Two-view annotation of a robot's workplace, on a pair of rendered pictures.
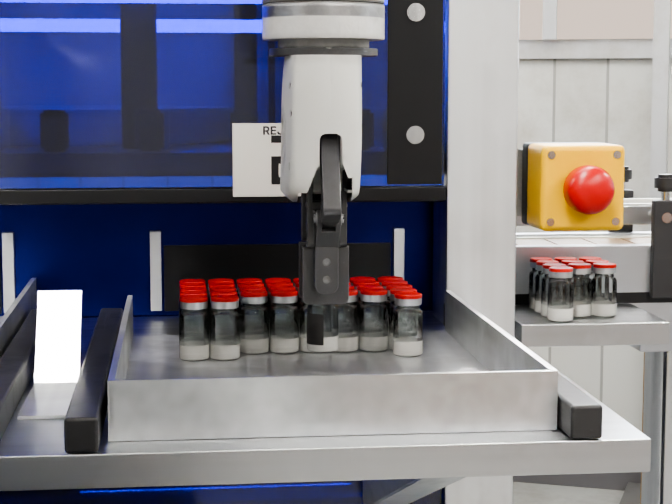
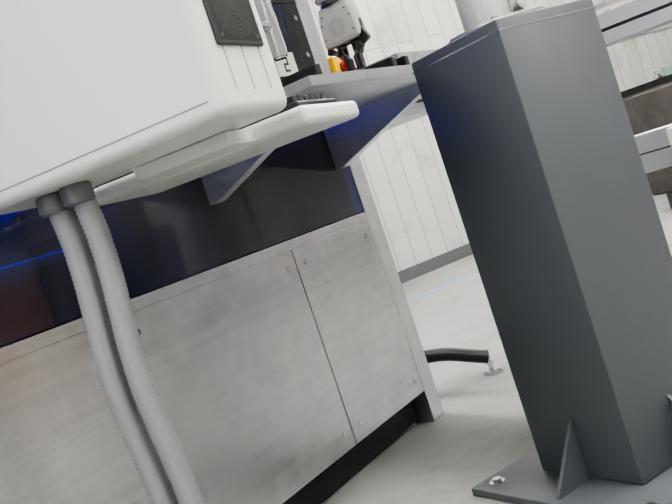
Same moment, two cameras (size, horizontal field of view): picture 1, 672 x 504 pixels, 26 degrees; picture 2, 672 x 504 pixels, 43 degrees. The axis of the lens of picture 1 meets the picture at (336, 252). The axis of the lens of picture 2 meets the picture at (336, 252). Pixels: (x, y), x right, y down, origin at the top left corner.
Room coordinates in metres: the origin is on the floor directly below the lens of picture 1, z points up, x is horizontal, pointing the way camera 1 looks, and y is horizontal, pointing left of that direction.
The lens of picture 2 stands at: (-0.24, 1.69, 0.66)
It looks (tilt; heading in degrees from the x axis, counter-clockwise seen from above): 3 degrees down; 312
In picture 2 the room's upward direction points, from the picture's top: 19 degrees counter-clockwise
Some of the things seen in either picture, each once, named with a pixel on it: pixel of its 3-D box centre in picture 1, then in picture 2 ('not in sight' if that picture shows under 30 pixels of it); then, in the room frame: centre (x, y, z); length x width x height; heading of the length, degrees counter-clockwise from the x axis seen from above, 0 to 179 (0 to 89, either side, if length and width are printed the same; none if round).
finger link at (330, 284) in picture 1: (327, 257); (362, 55); (0.99, 0.01, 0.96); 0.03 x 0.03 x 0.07; 6
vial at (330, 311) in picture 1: (322, 320); not in sight; (1.01, 0.01, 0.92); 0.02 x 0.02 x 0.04
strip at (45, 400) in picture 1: (52, 350); not in sight; (0.93, 0.18, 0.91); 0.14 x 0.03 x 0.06; 6
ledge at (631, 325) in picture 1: (573, 321); not in sight; (1.29, -0.21, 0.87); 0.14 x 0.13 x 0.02; 6
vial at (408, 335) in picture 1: (408, 324); not in sight; (1.06, -0.05, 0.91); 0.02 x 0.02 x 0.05
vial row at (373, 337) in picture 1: (299, 321); not in sight; (1.08, 0.03, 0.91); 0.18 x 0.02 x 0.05; 96
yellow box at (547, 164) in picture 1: (572, 185); (333, 71); (1.25, -0.20, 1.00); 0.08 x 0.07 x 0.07; 6
